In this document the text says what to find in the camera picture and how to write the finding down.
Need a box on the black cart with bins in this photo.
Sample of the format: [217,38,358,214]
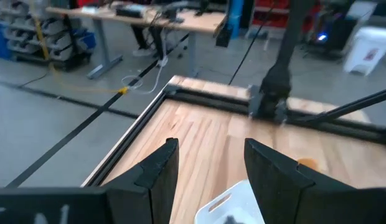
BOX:
[0,0,97,72]

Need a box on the metal rack with red bins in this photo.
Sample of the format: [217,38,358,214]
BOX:
[252,0,290,29]

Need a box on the blue waste bin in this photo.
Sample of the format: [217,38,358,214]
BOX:
[228,0,245,40]

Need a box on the yellow plastic bin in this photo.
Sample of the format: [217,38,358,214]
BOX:
[297,157,320,172]

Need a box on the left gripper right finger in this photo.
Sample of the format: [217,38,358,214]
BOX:
[244,138,386,224]

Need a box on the white waste bin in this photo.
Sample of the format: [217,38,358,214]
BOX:
[342,26,386,77]

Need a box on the wooden desk with grey legs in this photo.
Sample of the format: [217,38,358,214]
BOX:
[45,2,228,80]

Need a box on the black aluminium rig frame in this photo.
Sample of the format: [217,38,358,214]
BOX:
[80,83,386,187]

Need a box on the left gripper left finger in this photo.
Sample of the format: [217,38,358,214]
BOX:
[0,138,180,224]

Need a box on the black staple remover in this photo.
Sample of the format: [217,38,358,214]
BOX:
[222,215,243,224]

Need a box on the black electronics box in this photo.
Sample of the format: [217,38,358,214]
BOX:
[115,4,144,19]

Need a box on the white floor cable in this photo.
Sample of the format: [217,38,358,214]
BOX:
[120,29,169,96]

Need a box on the black computer tower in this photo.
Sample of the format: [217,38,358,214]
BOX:
[314,12,357,60]

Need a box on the blue plastic crate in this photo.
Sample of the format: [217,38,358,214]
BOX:
[77,30,97,50]

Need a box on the white plastic bin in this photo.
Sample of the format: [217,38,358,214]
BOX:
[194,179,265,224]

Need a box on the yellow extension cable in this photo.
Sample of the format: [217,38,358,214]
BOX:
[49,62,131,95]

